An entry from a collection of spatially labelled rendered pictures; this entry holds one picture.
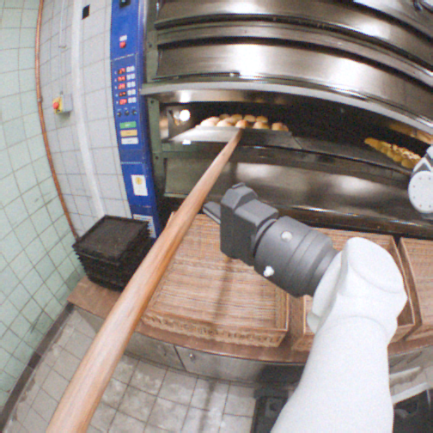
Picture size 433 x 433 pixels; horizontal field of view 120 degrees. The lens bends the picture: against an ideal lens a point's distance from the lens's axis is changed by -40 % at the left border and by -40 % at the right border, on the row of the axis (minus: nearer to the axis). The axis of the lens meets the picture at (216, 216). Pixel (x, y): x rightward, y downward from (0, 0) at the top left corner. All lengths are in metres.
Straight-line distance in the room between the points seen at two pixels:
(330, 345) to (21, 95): 1.57
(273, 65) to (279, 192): 0.52
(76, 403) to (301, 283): 0.25
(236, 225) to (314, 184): 0.68
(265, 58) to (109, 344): 0.87
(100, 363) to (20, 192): 1.34
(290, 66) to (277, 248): 0.71
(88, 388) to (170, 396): 1.22
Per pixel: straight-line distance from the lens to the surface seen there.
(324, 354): 0.15
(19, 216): 1.48
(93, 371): 0.20
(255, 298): 0.96
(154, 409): 1.42
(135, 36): 1.00
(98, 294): 1.11
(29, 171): 1.49
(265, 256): 0.25
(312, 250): 0.23
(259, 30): 0.88
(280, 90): 0.68
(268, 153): 0.85
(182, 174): 0.96
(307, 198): 0.93
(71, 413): 0.20
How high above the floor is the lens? 1.37
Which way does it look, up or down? 33 degrees down
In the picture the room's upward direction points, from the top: straight up
